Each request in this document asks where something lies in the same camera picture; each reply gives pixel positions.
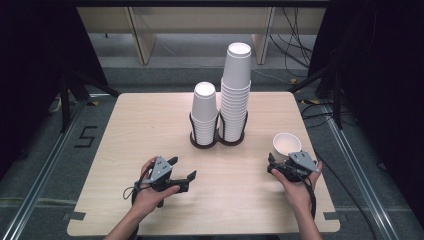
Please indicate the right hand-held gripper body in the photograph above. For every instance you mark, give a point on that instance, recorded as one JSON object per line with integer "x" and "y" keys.
{"x": 301, "y": 161}

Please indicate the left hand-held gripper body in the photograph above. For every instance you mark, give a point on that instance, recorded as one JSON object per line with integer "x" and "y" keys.
{"x": 161, "y": 171}

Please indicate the single white paper cup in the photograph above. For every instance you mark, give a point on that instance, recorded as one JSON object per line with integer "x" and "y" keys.
{"x": 286, "y": 143}

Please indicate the dark wooden cup holder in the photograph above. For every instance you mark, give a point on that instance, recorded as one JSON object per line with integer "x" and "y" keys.
{"x": 203, "y": 145}

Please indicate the tall stack of white cups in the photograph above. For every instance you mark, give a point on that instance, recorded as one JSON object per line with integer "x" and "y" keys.
{"x": 236, "y": 86}

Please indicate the person's left hand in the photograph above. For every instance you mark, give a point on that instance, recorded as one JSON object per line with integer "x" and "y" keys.
{"x": 148, "y": 198}

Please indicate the person's right hand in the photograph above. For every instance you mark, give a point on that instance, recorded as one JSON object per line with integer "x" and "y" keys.
{"x": 296, "y": 193}

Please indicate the short stack of white cups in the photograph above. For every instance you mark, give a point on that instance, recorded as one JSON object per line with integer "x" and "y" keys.
{"x": 204, "y": 110}

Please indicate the black metal stand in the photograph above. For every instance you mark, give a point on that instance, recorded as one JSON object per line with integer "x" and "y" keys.
{"x": 65, "y": 100}
{"x": 336, "y": 100}

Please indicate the dark curtain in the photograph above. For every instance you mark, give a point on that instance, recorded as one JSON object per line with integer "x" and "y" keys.
{"x": 383, "y": 83}
{"x": 33, "y": 66}

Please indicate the light background desk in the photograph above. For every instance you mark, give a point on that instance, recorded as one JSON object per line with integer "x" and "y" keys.
{"x": 200, "y": 20}

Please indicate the aluminium floor rail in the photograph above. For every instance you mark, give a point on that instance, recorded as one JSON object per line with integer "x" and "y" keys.
{"x": 40, "y": 176}
{"x": 363, "y": 186}

